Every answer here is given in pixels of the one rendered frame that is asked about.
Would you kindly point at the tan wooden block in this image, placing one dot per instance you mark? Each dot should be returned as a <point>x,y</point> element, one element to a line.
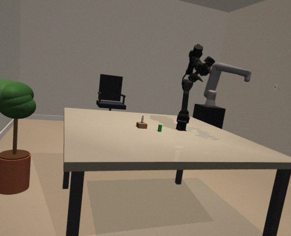
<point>141,125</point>

